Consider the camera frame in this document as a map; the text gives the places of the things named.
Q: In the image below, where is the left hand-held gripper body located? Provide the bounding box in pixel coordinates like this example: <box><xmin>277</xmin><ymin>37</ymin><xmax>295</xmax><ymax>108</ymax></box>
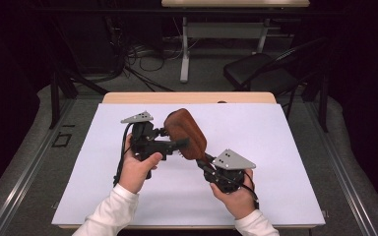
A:
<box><xmin>120</xmin><ymin>110</ymin><xmax>176</xmax><ymax>161</ymax></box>

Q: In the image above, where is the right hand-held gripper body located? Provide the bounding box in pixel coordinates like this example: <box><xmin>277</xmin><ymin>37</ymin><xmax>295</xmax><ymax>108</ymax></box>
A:
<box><xmin>205</xmin><ymin>148</ymin><xmax>257</xmax><ymax>193</ymax></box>

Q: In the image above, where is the wooden hairbrush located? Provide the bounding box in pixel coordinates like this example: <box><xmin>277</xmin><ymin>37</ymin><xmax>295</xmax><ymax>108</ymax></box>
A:
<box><xmin>162</xmin><ymin>107</ymin><xmax>213</xmax><ymax>163</ymax></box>

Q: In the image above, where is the person's left hand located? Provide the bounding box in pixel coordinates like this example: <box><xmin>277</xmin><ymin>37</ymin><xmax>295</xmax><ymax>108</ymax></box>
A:
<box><xmin>117</xmin><ymin>134</ymin><xmax>164</xmax><ymax>195</ymax></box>

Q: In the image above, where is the person's right hand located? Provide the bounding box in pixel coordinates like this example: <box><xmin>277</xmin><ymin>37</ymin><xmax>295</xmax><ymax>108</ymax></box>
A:
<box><xmin>210</xmin><ymin>169</ymin><xmax>260</xmax><ymax>220</ymax></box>

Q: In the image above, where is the wooden table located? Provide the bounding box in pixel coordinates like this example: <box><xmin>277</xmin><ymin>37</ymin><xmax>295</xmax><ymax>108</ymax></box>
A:
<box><xmin>57</xmin><ymin>91</ymin><xmax>327</xmax><ymax>230</ymax></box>

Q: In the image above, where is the white table mat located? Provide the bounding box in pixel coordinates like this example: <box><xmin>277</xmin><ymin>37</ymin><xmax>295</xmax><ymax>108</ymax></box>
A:
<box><xmin>51</xmin><ymin>102</ymin><xmax>327</xmax><ymax>227</ymax></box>

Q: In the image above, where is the black folding chair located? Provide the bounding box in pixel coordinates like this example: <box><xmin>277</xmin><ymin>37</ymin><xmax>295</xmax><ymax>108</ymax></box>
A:
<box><xmin>222</xmin><ymin>36</ymin><xmax>329</xmax><ymax>99</ymax></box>

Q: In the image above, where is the black metal stand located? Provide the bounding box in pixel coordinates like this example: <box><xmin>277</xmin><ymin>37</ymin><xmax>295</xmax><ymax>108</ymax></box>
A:
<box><xmin>48</xmin><ymin>70</ymin><xmax>110</xmax><ymax>130</ymax></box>
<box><xmin>318</xmin><ymin>38</ymin><xmax>330</xmax><ymax>134</ymax></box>

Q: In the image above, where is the white-legged desk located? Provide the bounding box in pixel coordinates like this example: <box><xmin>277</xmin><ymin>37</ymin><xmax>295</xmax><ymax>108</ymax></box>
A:
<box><xmin>160</xmin><ymin>0</ymin><xmax>311</xmax><ymax>84</ymax></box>

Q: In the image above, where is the left hand-held gripper cable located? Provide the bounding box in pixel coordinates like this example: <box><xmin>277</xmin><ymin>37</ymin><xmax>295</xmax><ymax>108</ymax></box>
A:
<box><xmin>112</xmin><ymin>122</ymin><xmax>134</xmax><ymax>188</ymax></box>

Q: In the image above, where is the hand-held gripper cable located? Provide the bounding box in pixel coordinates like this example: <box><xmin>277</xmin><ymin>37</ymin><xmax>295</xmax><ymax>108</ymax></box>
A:
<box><xmin>241</xmin><ymin>170</ymin><xmax>261</xmax><ymax>210</ymax></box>
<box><xmin>112</xmin><ymin>122</ymin><xmax>134</xmax><ymax>188</ymax></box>

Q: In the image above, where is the right hand-held gripper cable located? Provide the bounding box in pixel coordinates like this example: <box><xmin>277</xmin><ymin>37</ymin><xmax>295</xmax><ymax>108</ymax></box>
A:
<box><xmin>241</xmin><ymin>170</ymin><xmax>261</xmax><ymax>210</ymax></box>

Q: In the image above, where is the bundle of floor cables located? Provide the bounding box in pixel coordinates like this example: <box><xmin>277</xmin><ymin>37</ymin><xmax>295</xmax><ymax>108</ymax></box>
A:
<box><xmin>104</xmin><ymin>16</ymin><xmax>191</xmax><ymax>92</ymax></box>

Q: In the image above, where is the metal floor rail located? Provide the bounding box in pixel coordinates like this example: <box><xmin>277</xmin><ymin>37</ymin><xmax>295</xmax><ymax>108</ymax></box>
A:
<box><xmin>0</xmin><ymin>97</ymin><xmax>77</xmax><ymax>236</ymax></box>
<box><xmin>303</xmin><ymin>100</ymin><xmax>378</xmax><ymax>236</ymax></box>

